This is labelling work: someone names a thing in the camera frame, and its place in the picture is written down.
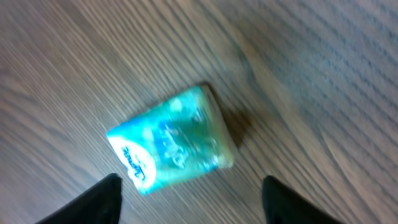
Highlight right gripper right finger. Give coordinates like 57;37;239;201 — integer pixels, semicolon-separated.
262;175;341;224

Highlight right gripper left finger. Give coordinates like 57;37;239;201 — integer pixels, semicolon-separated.
38;174;122;224

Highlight small teal tissue pack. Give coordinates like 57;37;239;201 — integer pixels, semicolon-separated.
106;85;236;195

